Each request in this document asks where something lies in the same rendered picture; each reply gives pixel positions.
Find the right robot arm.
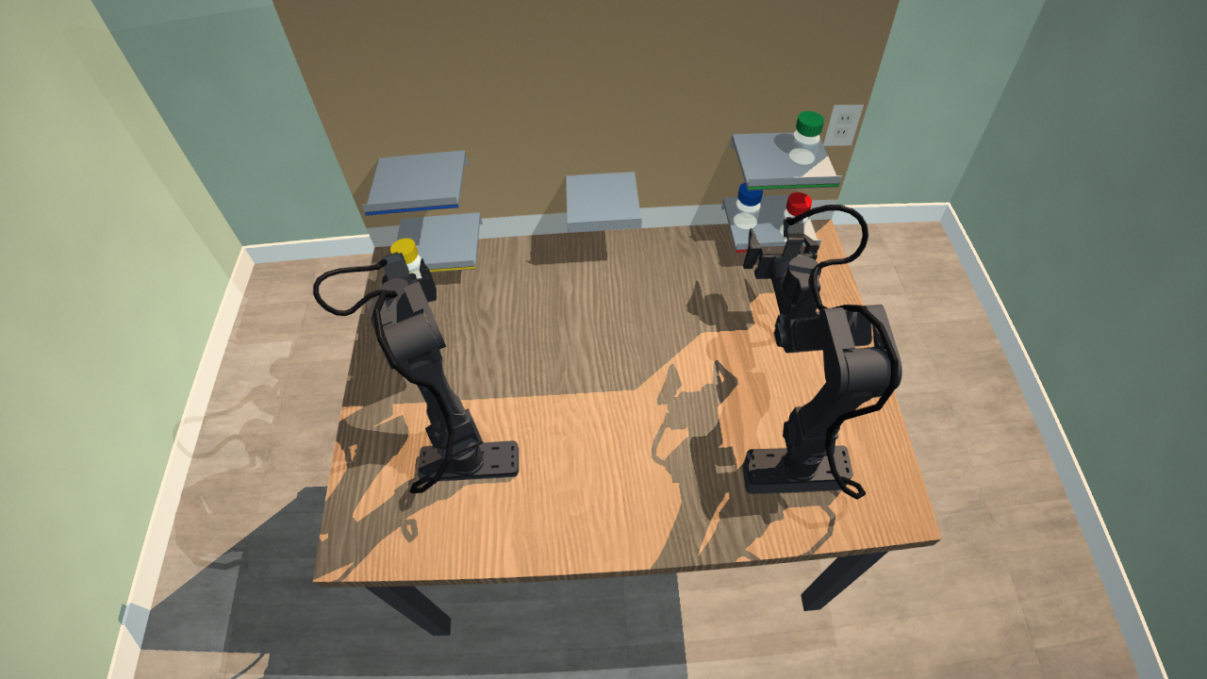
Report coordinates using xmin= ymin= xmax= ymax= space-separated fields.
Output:
xmin=746 ymin=256 xmax=902 ymax=485

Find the clear bottle with green cap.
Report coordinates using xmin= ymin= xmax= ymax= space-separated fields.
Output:
xmin=789 ymin=111 xmax=824 ymax=166

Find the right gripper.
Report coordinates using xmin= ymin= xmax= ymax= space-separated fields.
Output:
xmin=744 ymin=224 xmax=820 ymax=291

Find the clear bottle with yellow cap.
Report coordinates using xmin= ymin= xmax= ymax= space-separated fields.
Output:
xmin=390 ymin=239 xmax=422 ymax=279

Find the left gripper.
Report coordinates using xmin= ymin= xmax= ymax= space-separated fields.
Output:
xmin=381 ymin=259 xmax=437 ymax=302

